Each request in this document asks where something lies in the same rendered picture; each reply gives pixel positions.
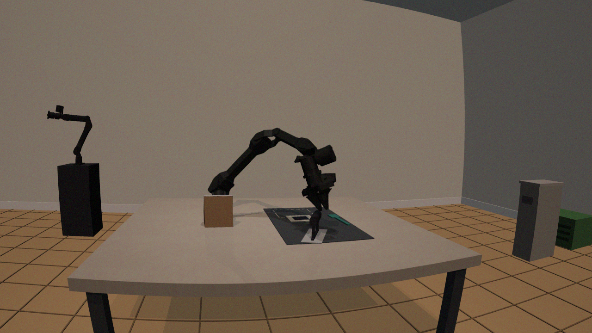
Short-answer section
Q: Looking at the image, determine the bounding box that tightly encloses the beige square tile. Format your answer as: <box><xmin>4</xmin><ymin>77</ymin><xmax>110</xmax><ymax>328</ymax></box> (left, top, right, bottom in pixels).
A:
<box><xmin>285</xmin><ymin>215</ymin><xmax>311</xmax><ymax>222</ymax></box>

